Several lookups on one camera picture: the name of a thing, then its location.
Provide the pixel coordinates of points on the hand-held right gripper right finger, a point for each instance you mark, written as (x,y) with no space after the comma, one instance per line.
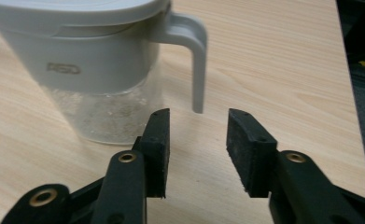
(251,155)

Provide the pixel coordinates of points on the black metal stand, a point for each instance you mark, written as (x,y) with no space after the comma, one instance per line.
(357,31)

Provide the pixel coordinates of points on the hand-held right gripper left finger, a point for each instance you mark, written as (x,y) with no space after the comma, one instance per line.
(157,155)

